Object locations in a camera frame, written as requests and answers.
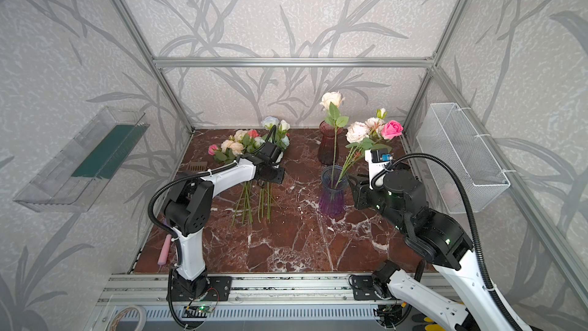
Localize blue purple glass vase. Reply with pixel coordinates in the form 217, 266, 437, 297
319, 165, 349, 218

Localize pale pink rose spray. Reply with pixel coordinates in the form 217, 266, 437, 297
342, 108, 387, 175

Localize pink rose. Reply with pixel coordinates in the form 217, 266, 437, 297
375, 120, 404, 143

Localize cream rose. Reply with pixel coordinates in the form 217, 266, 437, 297
320, 92, 349, 166

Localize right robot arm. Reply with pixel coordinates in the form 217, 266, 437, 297
349, 149, 533, 330

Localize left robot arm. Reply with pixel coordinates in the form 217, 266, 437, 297
147, 142, 285, 300

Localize red glass vase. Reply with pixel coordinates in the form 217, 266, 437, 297
317, 121, 338, 166

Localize flower bunch on table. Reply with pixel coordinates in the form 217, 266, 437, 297
208, 116, 290, 223

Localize brown slotted scoop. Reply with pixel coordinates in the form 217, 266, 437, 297
185, 161, 208, 173

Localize yellow work glove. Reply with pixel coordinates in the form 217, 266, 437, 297
411, 314, 445, 331

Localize purple pink garden rake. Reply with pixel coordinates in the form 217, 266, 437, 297
157, 234, 172, 266

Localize clear plastic tray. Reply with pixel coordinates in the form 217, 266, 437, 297
14, 107, 149, 213

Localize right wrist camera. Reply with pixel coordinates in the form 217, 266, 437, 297
364, 148, 394, 189

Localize white wire basket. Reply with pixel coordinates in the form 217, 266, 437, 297
416, 103, 511, 213

